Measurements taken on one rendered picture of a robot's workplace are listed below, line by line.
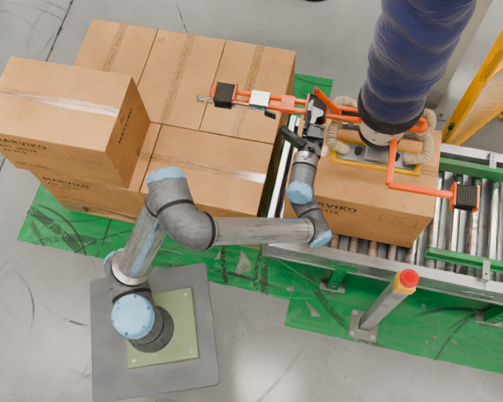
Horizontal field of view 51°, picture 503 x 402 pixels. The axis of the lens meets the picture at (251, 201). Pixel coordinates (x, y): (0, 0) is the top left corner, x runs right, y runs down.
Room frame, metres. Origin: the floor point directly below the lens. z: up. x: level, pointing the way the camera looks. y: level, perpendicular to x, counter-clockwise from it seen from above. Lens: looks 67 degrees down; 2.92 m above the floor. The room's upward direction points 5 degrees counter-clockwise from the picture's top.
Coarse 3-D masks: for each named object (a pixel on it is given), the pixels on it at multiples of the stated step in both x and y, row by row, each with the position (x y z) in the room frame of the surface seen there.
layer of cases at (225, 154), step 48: (96, 48) 2.01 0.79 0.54; (144, 48) 1.98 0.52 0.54; (192, 48) 1.95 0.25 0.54; (240, 48) 1.92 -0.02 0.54; (144, 96) 1.66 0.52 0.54; (192, 96) 1.63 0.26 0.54; (240, 96) 1.61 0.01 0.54; (144, 144) 1.36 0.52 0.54; (192, 144) 1.34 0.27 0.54; (240, 144) 1.31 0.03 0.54; (96, 192) 1.18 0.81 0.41; (144, 192) 1.09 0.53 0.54; (192, 192) 1.07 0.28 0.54; (240, 192) 1.05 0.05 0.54
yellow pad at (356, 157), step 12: (348, 144) 0.94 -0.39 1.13; (360, 144) 0.94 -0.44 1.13; (336, 156) 0.90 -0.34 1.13; (348, 156) 0.89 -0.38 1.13; (360, 156) 0.89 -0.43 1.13; (396, 156) 0.86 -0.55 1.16; (372, 168) 0.84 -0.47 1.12; (384, 168) 0.83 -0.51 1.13; (396, 168) 0.83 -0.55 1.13; (408, 168) 0.82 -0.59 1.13; (420, 168) 0.82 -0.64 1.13
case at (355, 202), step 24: (408, 144) 1.01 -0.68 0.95; (336, 168) 0.93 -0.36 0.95; (360, 168) 0.92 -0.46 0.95; (432, 168) 0.89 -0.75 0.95; (336, 192) 0.83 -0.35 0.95; (360, 192) 0.82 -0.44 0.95; (384, 192) 0.81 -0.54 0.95; (408, 192) 0.80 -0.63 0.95; (288, 216) 0.86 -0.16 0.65; (336, 216) 0.79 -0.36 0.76; (360, 216) 0.76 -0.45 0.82; (384, 216) 0.74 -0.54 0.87; (408, 216) 0.71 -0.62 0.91; (432, 216) 0.69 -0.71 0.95; (384, 240) 0.72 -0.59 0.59; (408, 240) 0.69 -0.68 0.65
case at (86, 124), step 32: (32, 64) 1.62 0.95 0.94; (0, 96) 1.46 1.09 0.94; (32, 96) 1.44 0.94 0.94; (64, 96) 1.42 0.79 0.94; (96, 96) 1.41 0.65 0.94; (128, 96) 1.41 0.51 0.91; (0, 128) 1.28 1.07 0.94; (32, 128) 1.27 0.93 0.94; (64, 128) 1.25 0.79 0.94; (96, 128) 1.24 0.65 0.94; (128, 128) 1.32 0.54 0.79; (32, 160) 1.25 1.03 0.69; (64, 160) 1.19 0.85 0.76; (96, 160) 1.14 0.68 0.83; (128, 160) 1.21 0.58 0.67
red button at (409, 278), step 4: (404, 272) 0.45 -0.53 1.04; (408, 272) 0.45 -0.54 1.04; (412, 272) 0.45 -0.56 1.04; (416, 272) 0.45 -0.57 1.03; (400, 276) 0.44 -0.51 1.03; (404, 276) 0.44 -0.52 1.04; (408, 276) 0.44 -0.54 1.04; (412, 276) 0.44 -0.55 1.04; (416, 276) 0.43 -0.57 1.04; (400, 280) 0.43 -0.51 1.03; (404, 280) 0.42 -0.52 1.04; (408, 280) 0.42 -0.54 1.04; (412, 280) 0.42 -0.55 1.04; (416, 280) 0.42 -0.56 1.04; (404, 284) 0.41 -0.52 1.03; (408, 284) 0.41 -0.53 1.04; (412, 284) 0.41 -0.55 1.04; (416, 284) 0.41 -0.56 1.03
